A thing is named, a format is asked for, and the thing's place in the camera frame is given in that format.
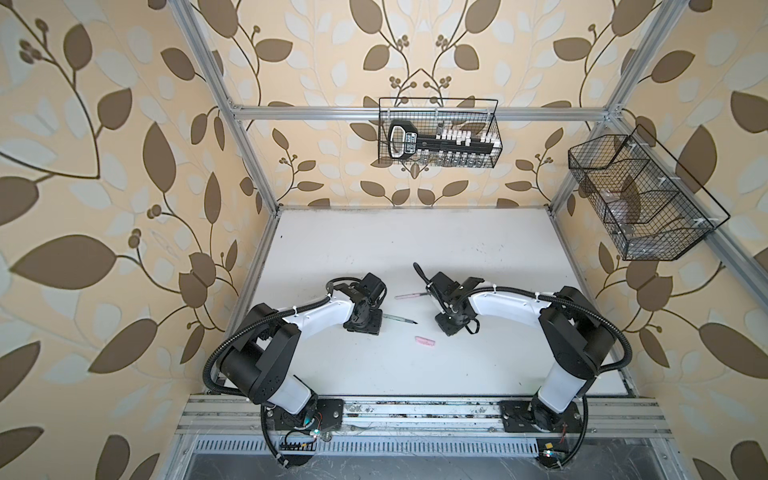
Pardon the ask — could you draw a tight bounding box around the aluminium frame back bar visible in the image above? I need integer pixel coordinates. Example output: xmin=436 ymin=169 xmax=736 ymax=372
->
xmin=230 ymin=105 xmax=610 ymax=123

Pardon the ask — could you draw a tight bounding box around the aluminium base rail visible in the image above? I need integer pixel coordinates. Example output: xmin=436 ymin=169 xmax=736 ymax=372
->
xmin=176 ymin=395 xmax=672 ymax=458

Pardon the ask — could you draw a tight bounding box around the pink pen cap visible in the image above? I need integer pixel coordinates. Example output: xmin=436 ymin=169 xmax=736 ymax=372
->
xmin=414 ymin=336 xmax=435 ymax=347

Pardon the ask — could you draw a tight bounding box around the black wire basket wall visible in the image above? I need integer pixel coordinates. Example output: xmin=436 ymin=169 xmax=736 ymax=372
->
xmin=377 ymin=96 xmax=503 ymax=169
xmin=568 ymin=124 xmax=731 ymax=262

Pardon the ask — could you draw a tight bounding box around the pink pen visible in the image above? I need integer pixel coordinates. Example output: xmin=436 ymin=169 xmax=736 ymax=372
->
xmin=394 ymin=292 xmax=429 ymax=300

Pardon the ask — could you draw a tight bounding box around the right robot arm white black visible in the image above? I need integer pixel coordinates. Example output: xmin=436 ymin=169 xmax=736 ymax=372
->
xmin=414 ymin=265 xmax=633 ymax=470

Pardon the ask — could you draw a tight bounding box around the black wire basket back wall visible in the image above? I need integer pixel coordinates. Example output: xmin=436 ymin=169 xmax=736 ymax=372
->
xmin=377 ymin=96 xmax=503 ymax=169

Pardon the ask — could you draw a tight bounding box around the green pen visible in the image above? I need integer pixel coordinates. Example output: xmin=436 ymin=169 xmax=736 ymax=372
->
xmin=382 ymin=314 xmax=418 ymax=325

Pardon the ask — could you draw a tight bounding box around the black wire basket right wall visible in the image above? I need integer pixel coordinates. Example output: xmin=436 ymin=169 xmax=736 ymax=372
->
xmin=568 ymin=124 xmax=731 ymax=262

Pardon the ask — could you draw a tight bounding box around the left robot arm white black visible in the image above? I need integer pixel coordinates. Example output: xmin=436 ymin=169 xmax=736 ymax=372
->
xmin=202 ymin=273 xmax=387 ymax=469

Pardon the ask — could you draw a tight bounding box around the black tool in basket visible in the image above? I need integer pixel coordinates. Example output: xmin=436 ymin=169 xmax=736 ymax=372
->
xmin=384 ymin=120 xmax=502 ymax=160

